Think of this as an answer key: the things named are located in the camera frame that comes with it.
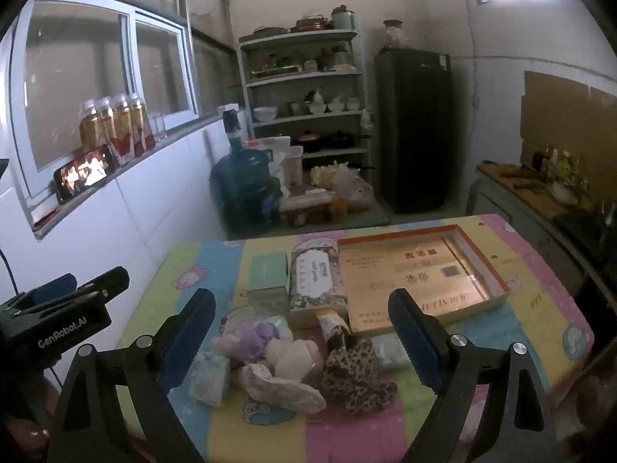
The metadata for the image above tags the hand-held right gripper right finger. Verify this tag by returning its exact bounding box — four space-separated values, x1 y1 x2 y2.
388 288 567 463

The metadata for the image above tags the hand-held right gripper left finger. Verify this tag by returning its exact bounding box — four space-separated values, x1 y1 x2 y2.
48 288 217 463

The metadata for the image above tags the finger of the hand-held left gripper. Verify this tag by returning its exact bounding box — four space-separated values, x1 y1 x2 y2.
19 273 79 302
60 266 132 307

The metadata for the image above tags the light blue packet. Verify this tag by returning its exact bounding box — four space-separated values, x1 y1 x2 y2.
371 334 413 370

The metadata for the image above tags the green printed tissue pack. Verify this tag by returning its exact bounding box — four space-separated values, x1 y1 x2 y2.
188 351 232 407

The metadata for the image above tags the purple plush toy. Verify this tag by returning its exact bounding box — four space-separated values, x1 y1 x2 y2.
212 321 283 362

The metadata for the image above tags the leopard print cloth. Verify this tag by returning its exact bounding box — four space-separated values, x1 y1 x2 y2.
320 340 398 416

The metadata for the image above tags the orange rimmed cardboard tray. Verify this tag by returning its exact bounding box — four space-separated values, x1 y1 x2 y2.
336 224 512 333

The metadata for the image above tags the yellow white printed packet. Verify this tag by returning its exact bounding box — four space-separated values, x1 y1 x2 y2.
314 309 352 355

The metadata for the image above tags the pale green small box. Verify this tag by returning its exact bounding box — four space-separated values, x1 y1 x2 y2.
247 287 290 312

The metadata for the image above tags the teal small box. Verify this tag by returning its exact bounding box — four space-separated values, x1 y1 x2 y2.
253 253 290 291

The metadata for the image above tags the smartphone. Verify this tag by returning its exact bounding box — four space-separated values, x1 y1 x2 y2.
53 145 116 204

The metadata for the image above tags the tissue packet white green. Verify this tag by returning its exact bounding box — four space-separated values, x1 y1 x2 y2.
288 238 350 330

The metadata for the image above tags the pastel cartoon printed tablecloth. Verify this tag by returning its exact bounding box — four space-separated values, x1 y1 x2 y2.
116 212 596 463

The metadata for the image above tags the grey kitchen counter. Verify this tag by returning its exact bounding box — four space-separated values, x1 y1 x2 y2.
467 161 617 295

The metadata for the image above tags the blue water jug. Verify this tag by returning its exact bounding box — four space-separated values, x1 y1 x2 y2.
209 137 283 232

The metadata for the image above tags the clear plastic bag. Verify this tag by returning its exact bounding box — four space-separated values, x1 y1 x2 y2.
311 161 377 213

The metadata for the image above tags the sliding window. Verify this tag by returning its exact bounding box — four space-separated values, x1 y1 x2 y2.
10 0 201 198

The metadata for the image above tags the white plastic bucket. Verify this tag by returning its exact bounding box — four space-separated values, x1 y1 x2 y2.
284 147 304 188

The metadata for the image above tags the white sack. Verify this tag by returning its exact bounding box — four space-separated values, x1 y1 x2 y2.
242 136 292 179

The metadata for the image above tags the black water jug pump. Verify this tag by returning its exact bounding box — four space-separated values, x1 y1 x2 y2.
222 108 243 142

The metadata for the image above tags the dark refrigerator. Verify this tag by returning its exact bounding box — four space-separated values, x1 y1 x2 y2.
375 48 456 214

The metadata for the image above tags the black wok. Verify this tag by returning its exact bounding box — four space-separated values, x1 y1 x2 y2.
327 130 372 150

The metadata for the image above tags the brown clay pot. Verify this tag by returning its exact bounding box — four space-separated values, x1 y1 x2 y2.
295 130 325 152

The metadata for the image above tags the group of condiment bottles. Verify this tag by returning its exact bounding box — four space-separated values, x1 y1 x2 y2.
530 145 591 189

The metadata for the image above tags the cardboard sheet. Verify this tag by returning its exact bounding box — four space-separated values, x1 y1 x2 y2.
519 70 617 203

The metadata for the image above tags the white shelf rack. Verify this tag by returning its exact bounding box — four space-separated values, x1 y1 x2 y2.
238 30 372 174

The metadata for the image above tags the glass jar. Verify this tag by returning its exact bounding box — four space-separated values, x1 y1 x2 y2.
381 19 415 54

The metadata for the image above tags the teal canister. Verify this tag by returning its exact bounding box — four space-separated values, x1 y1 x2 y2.
332 5 356 30

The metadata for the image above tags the copper pot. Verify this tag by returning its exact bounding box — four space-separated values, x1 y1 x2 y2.
295 14 333 32

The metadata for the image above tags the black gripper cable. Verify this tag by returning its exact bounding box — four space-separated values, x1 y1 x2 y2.
0 248 17 296

